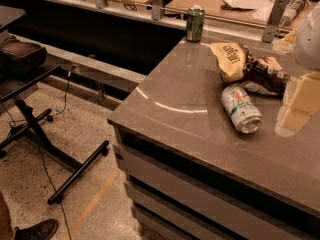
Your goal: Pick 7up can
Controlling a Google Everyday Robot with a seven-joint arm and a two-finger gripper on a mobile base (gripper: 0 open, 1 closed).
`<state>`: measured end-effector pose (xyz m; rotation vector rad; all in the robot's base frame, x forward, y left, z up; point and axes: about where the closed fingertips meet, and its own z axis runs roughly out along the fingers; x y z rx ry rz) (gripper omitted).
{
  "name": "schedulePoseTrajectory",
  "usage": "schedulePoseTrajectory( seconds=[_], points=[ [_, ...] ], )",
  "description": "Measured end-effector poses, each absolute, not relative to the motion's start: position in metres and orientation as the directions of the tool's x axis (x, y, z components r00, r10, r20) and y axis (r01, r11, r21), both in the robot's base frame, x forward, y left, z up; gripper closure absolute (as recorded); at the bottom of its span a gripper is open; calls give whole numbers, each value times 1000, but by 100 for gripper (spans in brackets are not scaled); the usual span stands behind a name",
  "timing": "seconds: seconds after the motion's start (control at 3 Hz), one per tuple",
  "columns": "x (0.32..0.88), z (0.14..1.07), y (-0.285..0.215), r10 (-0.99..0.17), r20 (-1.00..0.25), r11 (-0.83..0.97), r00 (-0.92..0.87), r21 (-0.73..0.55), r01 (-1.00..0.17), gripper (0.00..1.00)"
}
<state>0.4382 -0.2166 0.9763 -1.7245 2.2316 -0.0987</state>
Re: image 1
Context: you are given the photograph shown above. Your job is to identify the yellow chip bag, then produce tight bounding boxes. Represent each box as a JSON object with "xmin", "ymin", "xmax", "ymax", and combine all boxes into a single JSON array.
[{"xmin": 210, "ymin": 43, "xmax": 249, "ymax": 83}]

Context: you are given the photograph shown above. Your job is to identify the black floor cable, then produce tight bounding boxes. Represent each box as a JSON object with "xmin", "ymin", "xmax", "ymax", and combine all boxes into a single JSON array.
[{"xmin": 0, "ymin": 68, "xmax": 75, "ymax": 240}]

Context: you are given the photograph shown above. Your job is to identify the white tube tool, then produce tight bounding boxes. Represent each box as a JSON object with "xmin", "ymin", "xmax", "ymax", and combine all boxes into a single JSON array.
[{"xmin": 280, "ymin": 0, "xmax": 310, "ymax": 26}]

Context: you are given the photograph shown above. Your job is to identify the metal rail bracket right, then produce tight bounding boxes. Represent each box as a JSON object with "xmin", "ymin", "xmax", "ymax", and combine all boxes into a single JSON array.
[{"xmin": 262, "ymin": 0, "xmax": 289, "ymax": 43}]

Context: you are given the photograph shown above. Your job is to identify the black shoe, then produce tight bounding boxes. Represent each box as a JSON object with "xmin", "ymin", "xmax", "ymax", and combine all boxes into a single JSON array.
[{"xmin": 13, "ymin": 219, "xmax": 59, "ymax": 240}]

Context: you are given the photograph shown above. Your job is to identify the metal rail bracket middle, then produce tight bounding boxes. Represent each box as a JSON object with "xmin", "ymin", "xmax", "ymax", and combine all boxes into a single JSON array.
[{"xmin": 151, "ymin": 0, "xmax": 163, "ymax": 21}]

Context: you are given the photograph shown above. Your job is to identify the white papers on desk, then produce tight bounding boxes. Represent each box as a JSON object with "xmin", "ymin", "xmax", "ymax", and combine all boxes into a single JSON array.
[{"xmin": 222, "ymin": 0, "xmax": 273, "ymax": 10}]

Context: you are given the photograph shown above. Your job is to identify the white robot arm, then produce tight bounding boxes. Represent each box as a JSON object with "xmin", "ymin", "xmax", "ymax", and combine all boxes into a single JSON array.
[{"xmin": 275, "ymin": 2, "xmax": 320, "ymax": 137}]

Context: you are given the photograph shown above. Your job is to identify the black rolling stand base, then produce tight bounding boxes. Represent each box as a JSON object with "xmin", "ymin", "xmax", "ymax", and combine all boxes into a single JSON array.
[{"xmin": 0, "ymin": 65, "xmax": 109, "ymax": 205}]

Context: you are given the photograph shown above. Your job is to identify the grey cabinet drawers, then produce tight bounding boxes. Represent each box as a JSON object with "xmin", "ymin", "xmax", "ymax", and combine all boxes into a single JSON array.
[{"xmin": 112, "ymin": 125, "xmax": 320, "ymax": 240}]

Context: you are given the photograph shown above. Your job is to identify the silver 7up can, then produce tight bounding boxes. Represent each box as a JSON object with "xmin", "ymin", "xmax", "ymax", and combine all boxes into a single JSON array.
[{"xmin": 221, "ymin": 85, "xmax": 262, "ymax": 134}]

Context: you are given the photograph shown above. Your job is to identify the brown snack bag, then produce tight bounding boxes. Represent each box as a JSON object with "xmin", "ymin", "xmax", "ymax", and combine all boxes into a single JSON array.
[{"xmin": 240, "ymin": 56, "xmax": 290, "ymax": 97}]

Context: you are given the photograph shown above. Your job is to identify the dark bag on stand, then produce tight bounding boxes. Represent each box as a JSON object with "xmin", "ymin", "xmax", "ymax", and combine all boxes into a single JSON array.
[{"xmin": 0, "ymin": 36, "xmax": 47, "ymax": 78}]

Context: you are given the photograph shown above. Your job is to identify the green upright soda can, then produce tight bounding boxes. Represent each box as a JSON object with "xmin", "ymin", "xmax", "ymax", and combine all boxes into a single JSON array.
[{"xmin": 186, "ymin": 4, "xmax": 205, "ymax": 42}]

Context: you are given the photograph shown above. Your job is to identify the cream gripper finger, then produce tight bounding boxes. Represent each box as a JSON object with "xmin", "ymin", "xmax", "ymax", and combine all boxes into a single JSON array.
[{"xmin": 275, "ymin": 71, "xmax": 320, "ymax": 137}]

